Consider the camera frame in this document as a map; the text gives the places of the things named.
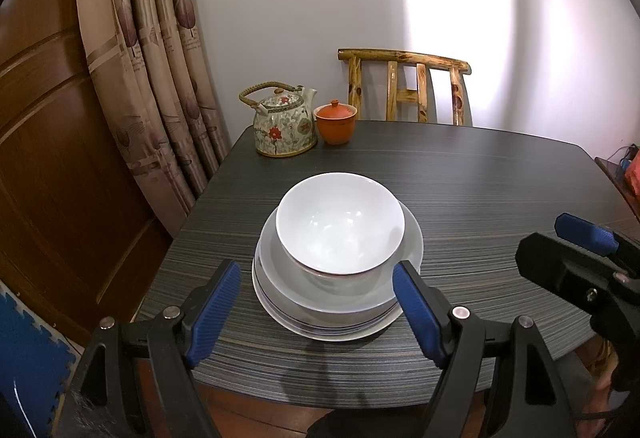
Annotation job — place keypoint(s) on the wooden bamboo-style chair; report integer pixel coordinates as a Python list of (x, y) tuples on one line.
[(400, 56)]

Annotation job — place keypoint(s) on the red plastic bag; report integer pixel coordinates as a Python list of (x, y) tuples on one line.
[(635, 178)]

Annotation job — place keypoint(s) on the orange lidded cup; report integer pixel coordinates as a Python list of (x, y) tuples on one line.
[(335, 126)]

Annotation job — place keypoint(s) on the large white plate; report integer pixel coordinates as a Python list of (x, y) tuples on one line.
[(280, 278)]

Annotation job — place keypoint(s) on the brown wooden door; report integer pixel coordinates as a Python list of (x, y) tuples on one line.
[(50, 168)]

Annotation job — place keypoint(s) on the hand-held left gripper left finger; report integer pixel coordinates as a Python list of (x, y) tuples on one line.
[(212, 313)]

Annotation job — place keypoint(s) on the floral ceramic teapot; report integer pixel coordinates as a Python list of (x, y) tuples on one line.
[(280, 133)]

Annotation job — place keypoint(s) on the pink patterned bowl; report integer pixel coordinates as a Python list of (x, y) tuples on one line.
[(340, 218)]

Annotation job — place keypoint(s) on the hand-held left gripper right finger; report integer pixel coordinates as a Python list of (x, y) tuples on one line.
[(420, 313)]

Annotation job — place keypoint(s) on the beige patterned curtain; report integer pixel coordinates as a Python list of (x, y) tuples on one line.
[(150, 68)]

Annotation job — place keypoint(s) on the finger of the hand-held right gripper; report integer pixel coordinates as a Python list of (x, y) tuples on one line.
[(585, 230), (550, 263)]

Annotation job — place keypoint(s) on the white plate pink flowers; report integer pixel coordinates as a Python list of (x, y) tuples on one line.
[(330, 337)]

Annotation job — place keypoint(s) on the blue foam puzzle mat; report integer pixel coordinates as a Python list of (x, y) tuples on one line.
[(30, 358)]

